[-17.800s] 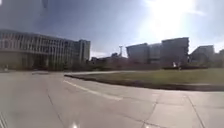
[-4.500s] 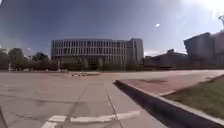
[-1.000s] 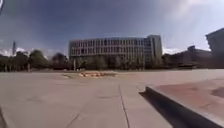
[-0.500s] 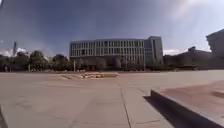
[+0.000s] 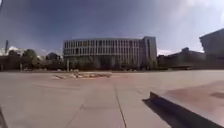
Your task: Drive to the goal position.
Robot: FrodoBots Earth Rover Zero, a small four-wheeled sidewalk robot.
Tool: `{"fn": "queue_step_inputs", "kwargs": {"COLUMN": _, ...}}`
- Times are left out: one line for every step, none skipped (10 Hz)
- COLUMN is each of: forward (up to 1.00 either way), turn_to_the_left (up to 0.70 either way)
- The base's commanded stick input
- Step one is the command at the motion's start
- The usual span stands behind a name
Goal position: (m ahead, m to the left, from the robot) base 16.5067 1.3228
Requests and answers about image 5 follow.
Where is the large pale curved building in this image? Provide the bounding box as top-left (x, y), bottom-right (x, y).
top-left (62, 35), bottom-right (158, 70)

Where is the low round stone feature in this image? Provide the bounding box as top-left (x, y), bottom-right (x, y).
top-left (52, 72), bottom-right (113, 80)

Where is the pale pole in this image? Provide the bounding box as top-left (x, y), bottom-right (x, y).
top-left (66, 58), bottom-right (70, 73)

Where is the low dark building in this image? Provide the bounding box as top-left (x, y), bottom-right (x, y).
top-left (156, 46), bottom-right (206, 70)

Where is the row of trees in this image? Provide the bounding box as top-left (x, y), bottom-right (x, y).
top-left (0, 48), bottom-right (101, 72)

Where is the tall chimney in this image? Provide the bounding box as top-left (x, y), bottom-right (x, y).
top-left (4, 39), bottom-right (10, 55)

